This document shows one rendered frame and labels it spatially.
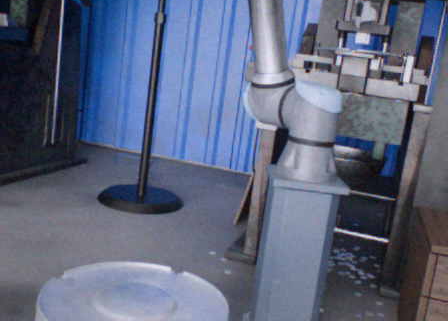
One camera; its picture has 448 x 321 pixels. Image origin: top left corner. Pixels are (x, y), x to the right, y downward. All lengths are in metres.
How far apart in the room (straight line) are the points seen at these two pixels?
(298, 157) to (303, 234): 0.19
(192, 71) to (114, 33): 0.58
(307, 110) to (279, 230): 0.30
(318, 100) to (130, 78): 2.43
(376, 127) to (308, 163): 0.63
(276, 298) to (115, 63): 2.54
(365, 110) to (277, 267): 0.74
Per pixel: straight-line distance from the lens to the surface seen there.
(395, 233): 1.95
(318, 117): 1.35
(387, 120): 1.95
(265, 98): 1.43
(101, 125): 3.78
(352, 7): 2.08
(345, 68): 2.00
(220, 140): 3.47
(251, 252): 2.03
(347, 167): 2.06
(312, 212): 1.37
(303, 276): 1.43
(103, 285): 0.96
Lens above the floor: 0.73
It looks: 11 degrees down
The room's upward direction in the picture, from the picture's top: 8 degrees clockwise
